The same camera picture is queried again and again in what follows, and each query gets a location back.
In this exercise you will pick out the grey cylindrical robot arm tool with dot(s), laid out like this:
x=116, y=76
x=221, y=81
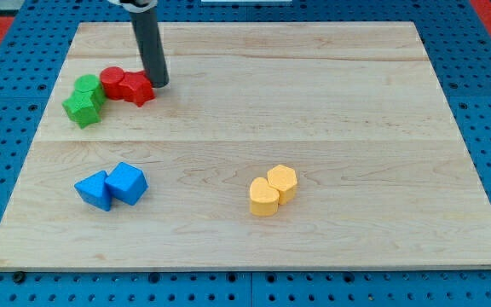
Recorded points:
x=144, y=21

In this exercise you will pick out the blue triangle block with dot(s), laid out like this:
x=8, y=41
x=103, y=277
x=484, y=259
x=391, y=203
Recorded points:
x=94, y=191

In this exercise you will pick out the yellow hexagon block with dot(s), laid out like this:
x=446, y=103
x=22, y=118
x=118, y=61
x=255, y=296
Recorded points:
x=284, y=180

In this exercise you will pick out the wooden board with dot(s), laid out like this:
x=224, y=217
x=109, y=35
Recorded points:
x=384, y=179

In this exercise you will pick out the yellow heart block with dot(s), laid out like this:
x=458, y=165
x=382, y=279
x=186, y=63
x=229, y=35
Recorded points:
x=264, y=199

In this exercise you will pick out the blue cube block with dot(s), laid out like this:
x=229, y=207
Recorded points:
x=126, y=183

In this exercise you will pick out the red star block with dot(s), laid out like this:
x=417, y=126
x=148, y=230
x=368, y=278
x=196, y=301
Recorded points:
x=136, y=88

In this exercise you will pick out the red cylinder block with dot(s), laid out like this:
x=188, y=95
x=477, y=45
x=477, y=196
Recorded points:
x=110, y=78

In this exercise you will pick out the green star block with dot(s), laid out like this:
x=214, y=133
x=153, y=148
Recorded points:
x=82, y=108

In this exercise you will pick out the green cylinder block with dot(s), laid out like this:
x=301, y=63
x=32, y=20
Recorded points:
x=89, y=85

